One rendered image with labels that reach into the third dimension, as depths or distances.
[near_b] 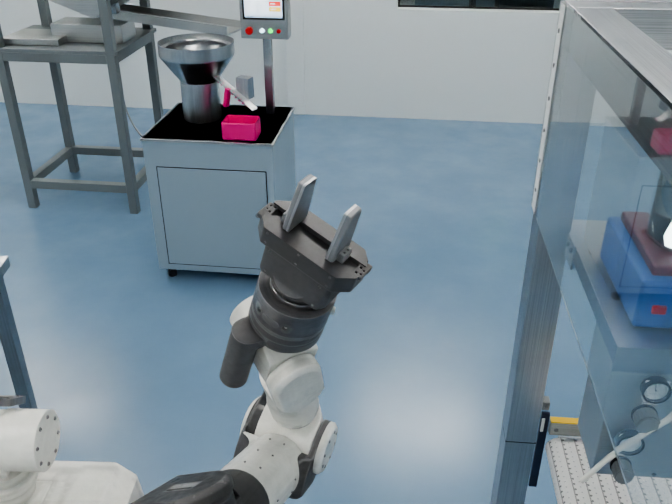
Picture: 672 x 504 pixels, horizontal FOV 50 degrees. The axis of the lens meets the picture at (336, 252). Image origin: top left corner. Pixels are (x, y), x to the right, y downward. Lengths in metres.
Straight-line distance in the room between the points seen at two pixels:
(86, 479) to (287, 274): 0.35
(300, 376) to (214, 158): 2.63
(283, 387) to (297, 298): 0.13
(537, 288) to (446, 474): 1.45
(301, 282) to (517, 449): 0.91
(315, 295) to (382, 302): 2.79
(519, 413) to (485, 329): 1.92
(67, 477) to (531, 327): 0.83
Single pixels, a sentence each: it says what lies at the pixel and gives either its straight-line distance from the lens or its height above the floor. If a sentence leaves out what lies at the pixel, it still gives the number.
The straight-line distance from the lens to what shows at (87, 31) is 4.45.
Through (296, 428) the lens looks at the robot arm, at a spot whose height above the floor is 1.20.
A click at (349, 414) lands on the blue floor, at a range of 2.87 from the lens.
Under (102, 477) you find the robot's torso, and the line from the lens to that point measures 0.92.
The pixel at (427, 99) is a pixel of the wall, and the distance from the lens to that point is 6.01.
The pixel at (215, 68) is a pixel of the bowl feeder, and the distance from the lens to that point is 3.51.
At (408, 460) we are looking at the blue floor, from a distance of 2.71.
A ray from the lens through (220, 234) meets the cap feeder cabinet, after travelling 3.56.
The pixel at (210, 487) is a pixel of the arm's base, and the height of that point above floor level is 1.31.
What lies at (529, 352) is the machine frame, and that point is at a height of 1.10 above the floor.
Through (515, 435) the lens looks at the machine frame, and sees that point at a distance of 1.53.
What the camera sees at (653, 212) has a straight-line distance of 0.72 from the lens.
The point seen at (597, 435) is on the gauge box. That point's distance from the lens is 1.12.
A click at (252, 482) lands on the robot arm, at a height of 1.24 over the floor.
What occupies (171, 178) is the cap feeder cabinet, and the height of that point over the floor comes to 0.57.
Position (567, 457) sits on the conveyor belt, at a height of 0.91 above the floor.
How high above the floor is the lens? 1.91
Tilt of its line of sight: 29 degrees down
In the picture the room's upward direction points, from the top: straight up
